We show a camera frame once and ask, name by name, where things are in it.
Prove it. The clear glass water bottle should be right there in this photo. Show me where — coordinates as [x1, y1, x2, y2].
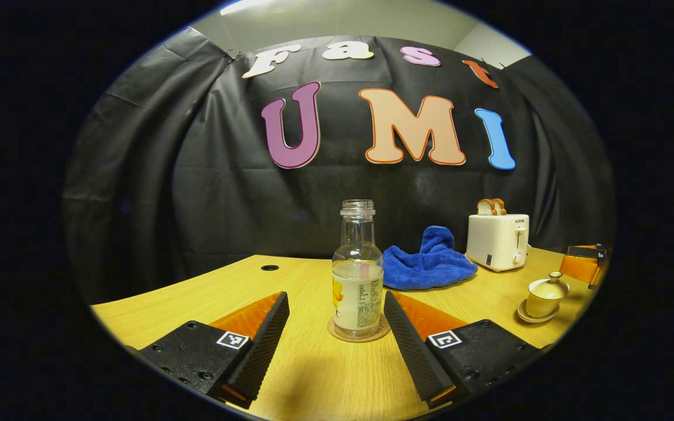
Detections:
[331, 199, 384, 340]

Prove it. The blue towel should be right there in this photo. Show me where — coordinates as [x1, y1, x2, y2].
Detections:
[383, 226, 479, 291]

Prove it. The cream teacup lid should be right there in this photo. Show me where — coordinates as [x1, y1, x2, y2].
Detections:
[529, 271, 570, 301]

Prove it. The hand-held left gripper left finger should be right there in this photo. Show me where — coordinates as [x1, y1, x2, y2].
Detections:
[138, 291, 291, 410]

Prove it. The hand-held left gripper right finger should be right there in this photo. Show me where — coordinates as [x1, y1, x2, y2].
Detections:
[383, 291, 542, 410]

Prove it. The cream ceramic teacup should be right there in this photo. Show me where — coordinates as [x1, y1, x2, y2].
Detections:
[525, 284, 572, 318]

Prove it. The round wooden coaster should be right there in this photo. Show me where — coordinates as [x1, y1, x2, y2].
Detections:
[327, 316, 391, 343]

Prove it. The white toaster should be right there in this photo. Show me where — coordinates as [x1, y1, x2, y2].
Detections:
[466, 213, 530, 273]

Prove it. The black backdrop cloth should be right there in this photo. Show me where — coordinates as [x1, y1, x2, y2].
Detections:
[62, 26, 615, 305]

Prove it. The cream ceramic saucer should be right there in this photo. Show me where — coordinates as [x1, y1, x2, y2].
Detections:
[517, 299, 561, 324]

